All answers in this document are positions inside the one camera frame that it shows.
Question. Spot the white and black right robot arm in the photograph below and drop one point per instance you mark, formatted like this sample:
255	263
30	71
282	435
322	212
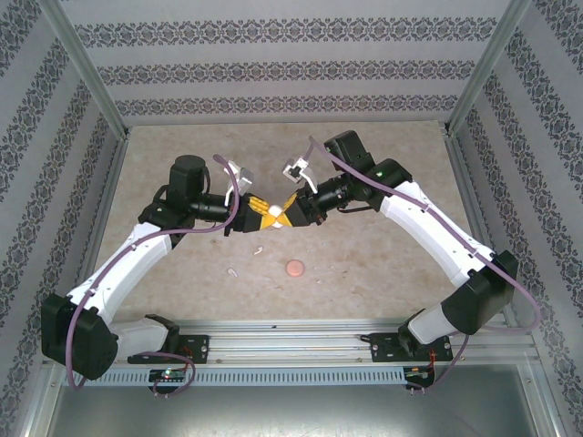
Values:
432	236

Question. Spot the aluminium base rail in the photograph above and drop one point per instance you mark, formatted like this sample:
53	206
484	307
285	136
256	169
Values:
291	341

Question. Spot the small circuit board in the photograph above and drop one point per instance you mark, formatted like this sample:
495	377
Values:
419	372

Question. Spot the pink earbud charging case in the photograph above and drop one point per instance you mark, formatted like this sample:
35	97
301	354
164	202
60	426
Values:
294	268

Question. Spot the grey metal panel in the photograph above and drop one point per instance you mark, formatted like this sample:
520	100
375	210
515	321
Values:
291	414

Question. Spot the white earbud charging case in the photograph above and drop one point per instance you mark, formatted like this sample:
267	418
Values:
275	210

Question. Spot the aluminium frame post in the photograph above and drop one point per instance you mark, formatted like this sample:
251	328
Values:
485	68
86	68

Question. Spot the circuit board with green light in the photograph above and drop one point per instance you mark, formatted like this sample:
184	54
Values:
168	375

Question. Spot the aluminium side rail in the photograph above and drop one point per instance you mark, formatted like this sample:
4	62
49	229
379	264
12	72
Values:
110	182
465	182

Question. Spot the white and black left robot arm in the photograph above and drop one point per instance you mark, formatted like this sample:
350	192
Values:
132	264

